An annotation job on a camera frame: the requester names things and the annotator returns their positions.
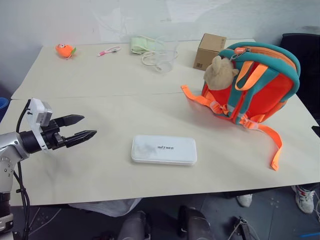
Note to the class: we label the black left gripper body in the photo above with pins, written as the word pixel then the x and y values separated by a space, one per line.
pixel 51 136

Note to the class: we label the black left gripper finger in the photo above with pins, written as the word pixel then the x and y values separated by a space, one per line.
pixel 69 120
pixel 79 138

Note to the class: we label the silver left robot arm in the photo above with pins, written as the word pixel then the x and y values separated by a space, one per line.
pixel 10 146

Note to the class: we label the white rectangular case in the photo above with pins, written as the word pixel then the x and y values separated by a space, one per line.
pixel 164 150

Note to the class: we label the orange and teal backpack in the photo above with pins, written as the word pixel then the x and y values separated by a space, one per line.
pixel 262 82

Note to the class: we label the blue object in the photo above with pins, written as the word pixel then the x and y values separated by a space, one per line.
pixel 3 106

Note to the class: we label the orange plush toy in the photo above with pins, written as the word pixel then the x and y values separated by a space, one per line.
pixel 63 50

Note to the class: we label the white plastic sheet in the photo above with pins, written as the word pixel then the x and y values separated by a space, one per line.
pixel 105 206

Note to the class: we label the dark rounded robot leg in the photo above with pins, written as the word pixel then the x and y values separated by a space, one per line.
pixel 193 222
pixel 132 226

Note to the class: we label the light green cloth pouch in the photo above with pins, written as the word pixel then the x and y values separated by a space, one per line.
pixel 141 45

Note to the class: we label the clear plastic cup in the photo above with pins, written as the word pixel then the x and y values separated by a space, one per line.
pixel 165 65
pixel 160 56

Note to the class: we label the beige plush bear toy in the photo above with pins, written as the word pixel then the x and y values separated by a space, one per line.
pixel 220 73

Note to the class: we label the brown cardboard box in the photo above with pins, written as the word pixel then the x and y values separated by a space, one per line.
pixel 208 51

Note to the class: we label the white sneaker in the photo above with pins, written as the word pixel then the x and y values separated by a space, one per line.
pixel 305 198
pixel 245 199

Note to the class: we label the black chair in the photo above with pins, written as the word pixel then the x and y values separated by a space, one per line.
pixel 303 67

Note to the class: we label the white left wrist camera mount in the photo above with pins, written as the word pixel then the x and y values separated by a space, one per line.
pixel 38 114

